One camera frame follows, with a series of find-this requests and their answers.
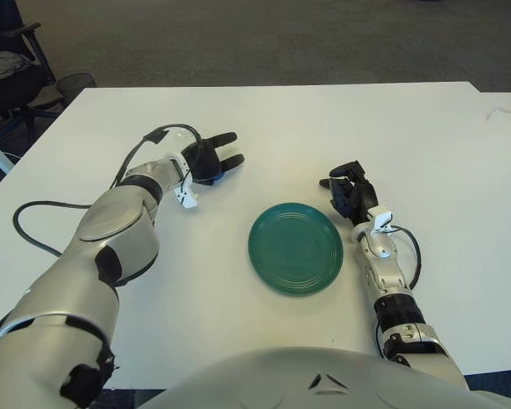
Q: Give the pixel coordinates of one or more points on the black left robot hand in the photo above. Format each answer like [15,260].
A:
[204,162]

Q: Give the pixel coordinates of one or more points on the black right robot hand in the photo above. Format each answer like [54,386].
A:
[357,196]

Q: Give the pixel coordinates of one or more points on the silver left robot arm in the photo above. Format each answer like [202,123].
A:
[110,226]

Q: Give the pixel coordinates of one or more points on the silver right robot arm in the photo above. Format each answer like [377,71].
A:
[387,272]

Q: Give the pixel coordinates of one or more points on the green round plate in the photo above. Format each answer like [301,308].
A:
[296,249]

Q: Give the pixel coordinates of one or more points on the black mesh wastebasket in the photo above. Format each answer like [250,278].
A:
[76,87]

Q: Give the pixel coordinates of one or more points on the grey robot torso shell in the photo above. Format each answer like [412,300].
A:
[323,379]

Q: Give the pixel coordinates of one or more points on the black office chair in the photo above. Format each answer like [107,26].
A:
[8,89]

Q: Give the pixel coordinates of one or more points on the grey cloth on chair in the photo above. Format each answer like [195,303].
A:
[2,64]

